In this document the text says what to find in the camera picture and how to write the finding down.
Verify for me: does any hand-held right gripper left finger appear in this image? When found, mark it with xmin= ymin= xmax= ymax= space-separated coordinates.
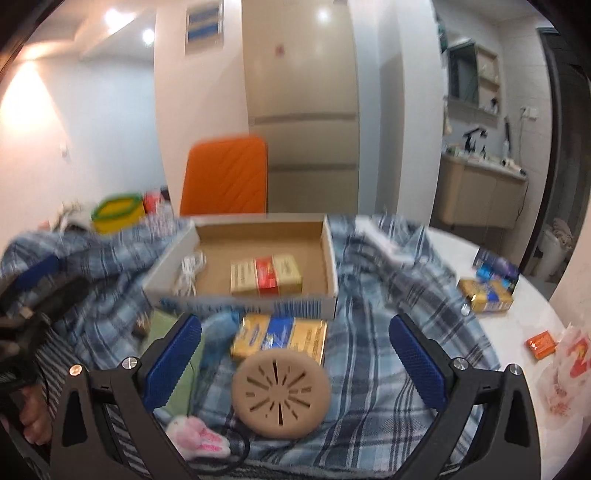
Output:
xmin=48 ymin=313 xmax=204 ymax=480

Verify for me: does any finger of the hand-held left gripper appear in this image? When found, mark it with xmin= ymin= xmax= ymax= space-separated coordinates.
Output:
xmin=7 ymin=255 xmax=62 ymax=294

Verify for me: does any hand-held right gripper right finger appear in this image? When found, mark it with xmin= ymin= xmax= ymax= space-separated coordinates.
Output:
xmin=389 ymin=313 xmax=542 ymax=480

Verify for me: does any green fabric pouch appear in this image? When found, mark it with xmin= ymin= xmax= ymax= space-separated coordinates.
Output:
xmin=148 ymin=308 xmax=206 ymax=418

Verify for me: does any pink plush rabbit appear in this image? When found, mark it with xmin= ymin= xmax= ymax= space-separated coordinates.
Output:
xmin=166 ymin=415 xmax=232 ymax=460

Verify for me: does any gold and blue cigarette pack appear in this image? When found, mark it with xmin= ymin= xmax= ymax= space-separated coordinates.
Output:
xmin=230 ymin=315 xmax=329 ymax=370

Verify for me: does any shallow cardboard box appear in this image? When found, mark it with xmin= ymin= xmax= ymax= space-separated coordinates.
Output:
xmin=143 ymin=213 xmax=340 ymax=321

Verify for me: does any person's left hand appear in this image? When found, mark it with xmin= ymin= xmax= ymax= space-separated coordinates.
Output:
xmin=17 ymin=383 xmax=52 ymax=446

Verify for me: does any blue plaid cloth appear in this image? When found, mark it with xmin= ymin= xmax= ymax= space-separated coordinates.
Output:
xmin=0 ymin=212 xmax=502 ymax=478

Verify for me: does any gold foil packet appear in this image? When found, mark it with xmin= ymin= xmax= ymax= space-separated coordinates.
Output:
xmin=457 ymin=277 xmax=514 ymax=315

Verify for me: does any yellow bin with green rim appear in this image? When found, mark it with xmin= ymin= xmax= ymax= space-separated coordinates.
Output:
xmin=91 ymin=193 xmax=146 ymax=236

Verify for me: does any beige round slotted disc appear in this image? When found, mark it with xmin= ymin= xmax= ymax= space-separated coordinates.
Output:
xmin=232 ymin=348 xmax=332 ymax=439

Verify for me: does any dark blue box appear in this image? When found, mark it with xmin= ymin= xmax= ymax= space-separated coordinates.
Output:
xmin=473 ymin=247 xmax=520 ymax=291

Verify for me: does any small orange packet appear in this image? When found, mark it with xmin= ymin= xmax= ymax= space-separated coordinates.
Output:
xmin=526 ymin=331 xmax=557 ymax=360

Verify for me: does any red and beige cigarette pack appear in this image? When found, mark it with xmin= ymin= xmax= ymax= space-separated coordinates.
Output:
xmin=229 ymin=254 xmax=304 ymax=296

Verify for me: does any white printed plastic bag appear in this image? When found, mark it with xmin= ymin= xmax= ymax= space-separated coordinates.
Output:
xmin=538 ymin=320 xmax=591 ymax=430

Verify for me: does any white trash can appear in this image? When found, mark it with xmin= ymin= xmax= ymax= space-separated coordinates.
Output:
xmin=538 ymin=222 xmax=573 ymax=278

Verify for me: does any beige bathroom vanity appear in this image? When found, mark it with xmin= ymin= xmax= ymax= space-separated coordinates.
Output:
xmin=434 ymin=152 xmax=529 ymax=229

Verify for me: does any orange chair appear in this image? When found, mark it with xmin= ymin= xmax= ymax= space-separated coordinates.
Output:
xmin=179 ymin=135 xmax=269 ymax=217

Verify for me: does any black faucet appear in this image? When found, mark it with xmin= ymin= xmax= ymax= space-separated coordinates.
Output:
xmin=463 ymin=129 xmax=489 ymax=153

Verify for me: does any bathroom mirror cabinet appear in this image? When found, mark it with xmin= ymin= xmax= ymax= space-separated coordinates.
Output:
xmin=445 ymin=39 xmax=502 ymax=116

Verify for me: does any beige refrigerator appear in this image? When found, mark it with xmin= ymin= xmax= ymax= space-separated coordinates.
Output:
xmin=242 ymin=0 xmax=361 ymax=215

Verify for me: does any white charging cable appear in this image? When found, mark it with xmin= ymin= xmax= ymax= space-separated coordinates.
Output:
xmin=173 ymin=251 xmax=208 ymax=296

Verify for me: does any dark door frame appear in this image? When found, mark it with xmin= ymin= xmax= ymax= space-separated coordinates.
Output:
xmin=536 ymin=28 xmax=591 ymax=278

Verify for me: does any grey wall panel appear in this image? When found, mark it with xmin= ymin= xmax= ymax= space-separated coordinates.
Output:
xmin=186 ymin=0 xmax=225 ymax=56

